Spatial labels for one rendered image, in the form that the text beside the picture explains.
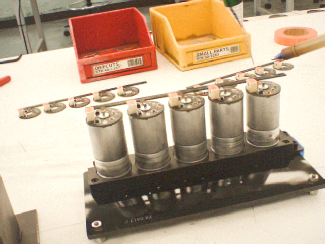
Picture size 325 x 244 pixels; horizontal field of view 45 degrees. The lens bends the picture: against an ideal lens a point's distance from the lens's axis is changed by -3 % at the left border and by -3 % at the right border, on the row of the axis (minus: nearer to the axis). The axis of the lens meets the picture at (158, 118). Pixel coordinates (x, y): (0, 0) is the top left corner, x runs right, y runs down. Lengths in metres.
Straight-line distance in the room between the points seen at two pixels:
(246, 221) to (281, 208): 0.03
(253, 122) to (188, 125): 0.05
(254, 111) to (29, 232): 0.17
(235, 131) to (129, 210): 0.09
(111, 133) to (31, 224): 0.08
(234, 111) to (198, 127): 0.03
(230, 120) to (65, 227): 0.13
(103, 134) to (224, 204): 0.09
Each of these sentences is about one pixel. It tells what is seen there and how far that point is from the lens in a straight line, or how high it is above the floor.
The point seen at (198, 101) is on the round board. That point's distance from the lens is 0.27.
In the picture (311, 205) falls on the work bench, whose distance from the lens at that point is 0.28.
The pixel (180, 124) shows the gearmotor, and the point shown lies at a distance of 0.27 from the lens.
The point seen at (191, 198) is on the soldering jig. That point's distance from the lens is 0.27.
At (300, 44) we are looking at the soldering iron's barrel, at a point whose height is 0.85.
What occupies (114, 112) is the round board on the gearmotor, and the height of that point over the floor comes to 0.81.
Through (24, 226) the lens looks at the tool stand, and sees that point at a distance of 0.29.
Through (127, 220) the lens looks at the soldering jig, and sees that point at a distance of 0.26.
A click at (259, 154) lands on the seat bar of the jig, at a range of 0.30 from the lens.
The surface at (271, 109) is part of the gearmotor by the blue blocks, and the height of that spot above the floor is 0.80.
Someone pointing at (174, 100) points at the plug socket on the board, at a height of 0.82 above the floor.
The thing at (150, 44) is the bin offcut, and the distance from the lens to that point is 0.52.
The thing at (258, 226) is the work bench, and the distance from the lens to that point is 0.26.
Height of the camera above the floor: 0.93
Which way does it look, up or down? 27 degrees down
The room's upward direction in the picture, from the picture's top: 7 degrees counter-clockwise
